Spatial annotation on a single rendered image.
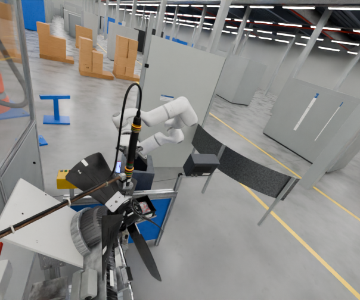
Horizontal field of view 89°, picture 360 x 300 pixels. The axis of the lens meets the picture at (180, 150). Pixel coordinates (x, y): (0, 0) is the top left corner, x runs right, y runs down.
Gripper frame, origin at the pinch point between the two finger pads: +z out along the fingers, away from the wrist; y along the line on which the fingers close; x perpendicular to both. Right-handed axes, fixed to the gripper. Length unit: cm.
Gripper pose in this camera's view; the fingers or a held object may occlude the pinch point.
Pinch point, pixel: (131, 154)
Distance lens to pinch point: 91.7
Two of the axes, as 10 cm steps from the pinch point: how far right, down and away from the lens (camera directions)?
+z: 3.4, 5.5, -7.7
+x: 2.6, -8.4, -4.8
